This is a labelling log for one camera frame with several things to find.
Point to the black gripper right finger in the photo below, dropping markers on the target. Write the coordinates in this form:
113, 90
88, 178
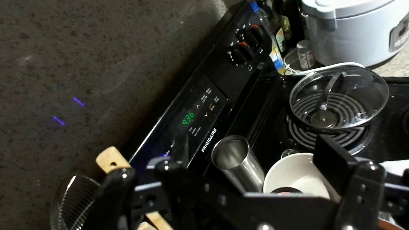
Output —
359, 191

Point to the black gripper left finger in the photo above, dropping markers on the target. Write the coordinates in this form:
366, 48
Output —
115, 195

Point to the small grey lid jar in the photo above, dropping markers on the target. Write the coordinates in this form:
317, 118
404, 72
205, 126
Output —
304, 53

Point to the light wooden utensil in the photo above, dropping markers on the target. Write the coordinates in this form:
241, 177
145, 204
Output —
143, 226

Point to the white rice cooker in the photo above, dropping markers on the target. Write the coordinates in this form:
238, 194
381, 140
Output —
353, 33

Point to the glass pot lid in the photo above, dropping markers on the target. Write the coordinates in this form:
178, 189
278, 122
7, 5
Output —
330, 90

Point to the small white cup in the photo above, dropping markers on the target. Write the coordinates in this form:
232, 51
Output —
294, 172

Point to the black stove knob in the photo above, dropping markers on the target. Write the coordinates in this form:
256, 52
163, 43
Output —
256, 35
243, 51

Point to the stainless steel tumbler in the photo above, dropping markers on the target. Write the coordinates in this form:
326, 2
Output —
243, 169

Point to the blue cap oil bottle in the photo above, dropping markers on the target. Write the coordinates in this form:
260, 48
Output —
276, 52

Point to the dark glass bottle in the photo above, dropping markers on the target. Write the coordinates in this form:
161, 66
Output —
284, 19

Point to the black electric stove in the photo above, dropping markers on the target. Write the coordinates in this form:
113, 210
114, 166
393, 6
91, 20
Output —
205, 109

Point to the wooden spoon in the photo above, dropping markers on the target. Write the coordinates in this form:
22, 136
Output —
111, 158

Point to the white cloth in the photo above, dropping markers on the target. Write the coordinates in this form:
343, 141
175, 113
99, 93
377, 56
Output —
394, 166

